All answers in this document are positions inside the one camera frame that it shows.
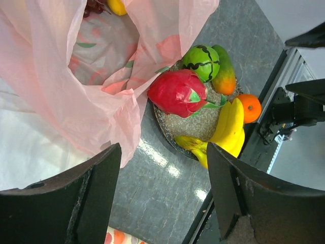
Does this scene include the yellow fake banana bunch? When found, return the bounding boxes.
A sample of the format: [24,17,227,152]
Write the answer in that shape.
[175,98,245,168]

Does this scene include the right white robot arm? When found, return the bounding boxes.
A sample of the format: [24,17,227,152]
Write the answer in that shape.
[258,23,324,145]

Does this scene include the fake green fruit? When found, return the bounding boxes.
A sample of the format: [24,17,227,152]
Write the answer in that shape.
[181,45,220,83]

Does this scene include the floral patterned cloth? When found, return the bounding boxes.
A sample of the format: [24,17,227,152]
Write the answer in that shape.
[104,227,147,244]

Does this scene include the fake red fruit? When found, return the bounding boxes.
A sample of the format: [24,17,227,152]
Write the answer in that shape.
[147,69,226,118]

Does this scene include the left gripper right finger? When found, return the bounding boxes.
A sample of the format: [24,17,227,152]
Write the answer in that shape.
[207,143,324,243]

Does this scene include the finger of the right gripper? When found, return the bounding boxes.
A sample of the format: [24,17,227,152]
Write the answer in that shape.
[284,22,325,48]

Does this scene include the fake dark grapes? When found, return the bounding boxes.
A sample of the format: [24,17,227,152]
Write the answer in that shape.
[83,0,111,18]

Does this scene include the fake mango fruit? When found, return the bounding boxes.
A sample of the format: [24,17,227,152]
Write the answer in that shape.
[212,45,236,96]

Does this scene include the fake orange fruit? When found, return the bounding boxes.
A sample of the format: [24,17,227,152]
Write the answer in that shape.
[237,94,262,124]

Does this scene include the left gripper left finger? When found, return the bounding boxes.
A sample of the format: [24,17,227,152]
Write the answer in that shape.
[1,144,121,243]

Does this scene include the pink plastic bag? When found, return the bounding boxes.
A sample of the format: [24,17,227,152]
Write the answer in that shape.
[1,1,219,167]

